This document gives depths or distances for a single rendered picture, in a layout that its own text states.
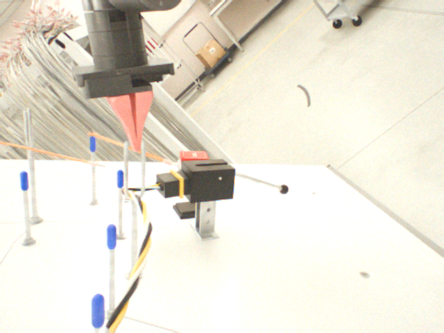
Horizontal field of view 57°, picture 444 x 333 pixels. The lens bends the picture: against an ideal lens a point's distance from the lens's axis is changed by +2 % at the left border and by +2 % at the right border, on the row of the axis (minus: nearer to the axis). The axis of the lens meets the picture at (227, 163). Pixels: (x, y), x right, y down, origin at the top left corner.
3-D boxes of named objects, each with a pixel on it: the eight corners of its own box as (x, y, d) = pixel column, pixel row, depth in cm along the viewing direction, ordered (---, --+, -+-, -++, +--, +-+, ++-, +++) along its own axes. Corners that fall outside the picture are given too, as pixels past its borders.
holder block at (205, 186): (233, 199, 50) (236, 168, 48) (190, 203, 47) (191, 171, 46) (220, 187, 53) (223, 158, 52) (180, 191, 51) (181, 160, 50)
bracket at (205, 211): (219, 238, 50) (222, 201, 49) (201, 241, 49) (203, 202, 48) (207, 222, 54) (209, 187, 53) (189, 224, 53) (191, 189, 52)
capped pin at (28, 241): (28, 238, 47) (22, 168, 45) (39, 241, 47) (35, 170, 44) (18, 245, 46) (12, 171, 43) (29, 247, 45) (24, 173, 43)
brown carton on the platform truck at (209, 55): (220, 53, 802) (207, 40, 790) (227, 52, 750) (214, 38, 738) (205, 67, 801) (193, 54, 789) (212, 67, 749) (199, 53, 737)
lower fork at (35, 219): (30, 218, 52) (21, 107, 48) (45, 218, 52) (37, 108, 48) (25, 225, 50) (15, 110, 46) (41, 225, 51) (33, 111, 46)
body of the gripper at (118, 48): (177, 80, 44) (168, 6, 42) (79, 93, 41) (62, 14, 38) (161, 73, 50) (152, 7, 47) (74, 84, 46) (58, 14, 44)
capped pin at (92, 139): (101, 204, 58) (100, 130, 54) (91, 207, 57) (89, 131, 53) (96, 200, 59) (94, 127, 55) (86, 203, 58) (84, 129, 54)
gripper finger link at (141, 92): (163, 154, 46) (151, 71, 43) (98, 167, 44) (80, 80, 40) (149, 139, 52) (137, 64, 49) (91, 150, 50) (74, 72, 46)
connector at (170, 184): (201, 192, 48) (201, 176, 48) (162, 198, 46) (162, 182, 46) (191, 184, 51) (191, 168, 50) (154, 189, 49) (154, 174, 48)
